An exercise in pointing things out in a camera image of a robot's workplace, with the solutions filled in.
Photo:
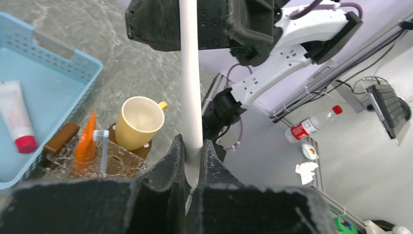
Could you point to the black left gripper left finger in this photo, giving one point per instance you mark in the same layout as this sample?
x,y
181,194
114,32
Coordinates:
x,y
152,203

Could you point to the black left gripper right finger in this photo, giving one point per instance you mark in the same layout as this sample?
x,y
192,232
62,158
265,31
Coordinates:
x,y
221,204

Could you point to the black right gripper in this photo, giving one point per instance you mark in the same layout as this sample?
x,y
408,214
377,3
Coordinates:
x,y
249,27

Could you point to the yellow mug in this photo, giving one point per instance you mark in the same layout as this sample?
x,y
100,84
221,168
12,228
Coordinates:
x,y
139,121

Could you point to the orange toothpaste tube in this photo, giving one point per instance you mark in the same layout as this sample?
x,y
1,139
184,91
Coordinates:
x,y
86,142

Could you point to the clear acrylic holder wooden base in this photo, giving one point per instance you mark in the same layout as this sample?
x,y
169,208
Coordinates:
x,y
63,157

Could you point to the light blue plastic basket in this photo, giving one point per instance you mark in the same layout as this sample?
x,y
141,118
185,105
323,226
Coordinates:
x,y
55,80

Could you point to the white toothpaste tube red cap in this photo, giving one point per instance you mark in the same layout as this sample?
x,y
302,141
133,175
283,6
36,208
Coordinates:
x,y
15,115

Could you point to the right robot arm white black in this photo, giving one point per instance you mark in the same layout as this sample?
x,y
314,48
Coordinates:
x,y
312,34

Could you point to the crumpled white paper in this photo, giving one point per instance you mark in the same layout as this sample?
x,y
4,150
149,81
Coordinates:
x,y
307,171

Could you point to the small white round cup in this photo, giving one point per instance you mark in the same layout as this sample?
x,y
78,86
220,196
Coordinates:
x,y
309,151

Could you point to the clear water bottle red cap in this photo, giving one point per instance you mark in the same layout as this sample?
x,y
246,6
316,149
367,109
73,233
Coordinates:
x,y
311,124

